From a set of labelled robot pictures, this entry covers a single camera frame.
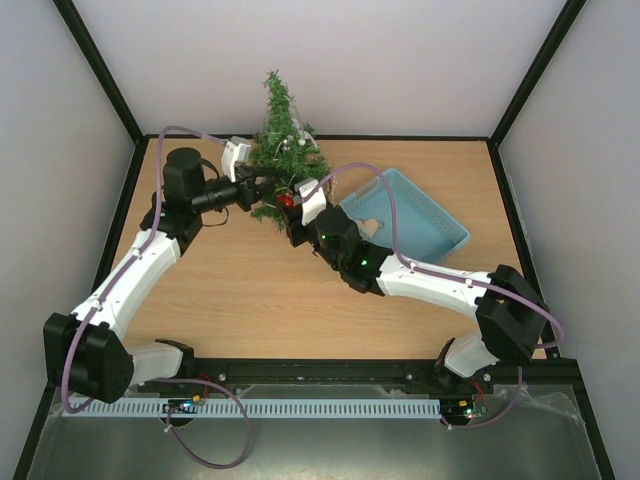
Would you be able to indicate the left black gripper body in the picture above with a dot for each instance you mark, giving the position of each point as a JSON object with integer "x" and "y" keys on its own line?
{"x": 244, "y": 200}

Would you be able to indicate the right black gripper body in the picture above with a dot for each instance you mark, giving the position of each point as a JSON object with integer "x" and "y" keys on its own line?
{"x": 295, "y": 220}

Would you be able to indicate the red ball ornament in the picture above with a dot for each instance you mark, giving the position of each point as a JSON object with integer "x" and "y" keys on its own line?
{"x": 286, "y": 200}

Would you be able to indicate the wooden heart ornament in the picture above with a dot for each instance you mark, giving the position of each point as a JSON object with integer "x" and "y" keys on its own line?
{"x": 369, "y": 227}

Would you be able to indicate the small green christmas tree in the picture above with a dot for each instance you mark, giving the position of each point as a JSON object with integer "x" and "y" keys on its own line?
{"x": 287, "y": 145}

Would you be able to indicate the light blue plastic basket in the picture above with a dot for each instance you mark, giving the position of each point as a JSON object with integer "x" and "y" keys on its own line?
{"x": 426, "y": 231}

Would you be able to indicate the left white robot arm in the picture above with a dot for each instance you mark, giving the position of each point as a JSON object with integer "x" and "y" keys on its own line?
{"x": 84, "y": 349}

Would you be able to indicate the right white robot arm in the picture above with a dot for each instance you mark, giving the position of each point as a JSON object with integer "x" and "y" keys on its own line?
{"x": 509, "y": 313}

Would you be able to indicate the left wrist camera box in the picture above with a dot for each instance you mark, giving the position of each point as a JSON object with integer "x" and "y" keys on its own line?
{"x": 236, "y": 152}

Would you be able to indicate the white cable duct rail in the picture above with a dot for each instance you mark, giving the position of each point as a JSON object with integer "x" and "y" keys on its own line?
{"x": 219, "y": 408}

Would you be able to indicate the black frame rail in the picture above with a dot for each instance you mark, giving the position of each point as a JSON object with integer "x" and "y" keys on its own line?
{"x": 411, "y": 376}

